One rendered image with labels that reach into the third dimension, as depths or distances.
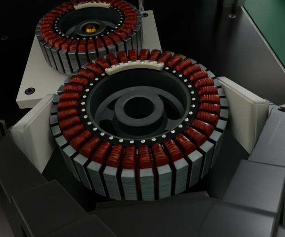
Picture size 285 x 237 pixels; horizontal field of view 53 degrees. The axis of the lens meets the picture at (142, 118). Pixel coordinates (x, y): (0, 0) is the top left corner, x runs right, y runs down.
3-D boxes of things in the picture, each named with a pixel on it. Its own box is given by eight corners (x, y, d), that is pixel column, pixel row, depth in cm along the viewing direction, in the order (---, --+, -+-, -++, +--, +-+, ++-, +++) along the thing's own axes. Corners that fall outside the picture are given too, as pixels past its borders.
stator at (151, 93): (242, 195, 17) (258, 160, 14) (53, 215, 17) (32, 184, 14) (200, 75, 24) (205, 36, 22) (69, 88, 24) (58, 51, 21)
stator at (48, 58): (143, 78, 29) (141, 46, 26) (34, 82, 29) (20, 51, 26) (143, 19, 36) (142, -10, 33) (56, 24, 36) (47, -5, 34)
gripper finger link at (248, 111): (254, 103, 14) (270, 101, 14) (214, 76, 20) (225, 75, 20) (252, 159, 15) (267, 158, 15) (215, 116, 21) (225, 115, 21)
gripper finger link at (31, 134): (38, 182, 14) (23, 184, 14) (64, 132, 21) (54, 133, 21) (25, 126, 13) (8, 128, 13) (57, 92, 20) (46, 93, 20)
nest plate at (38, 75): (169, 94, 29) (170, 84, 28) (19, 109, 28) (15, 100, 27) (152, 18, 39) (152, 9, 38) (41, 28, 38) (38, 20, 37)
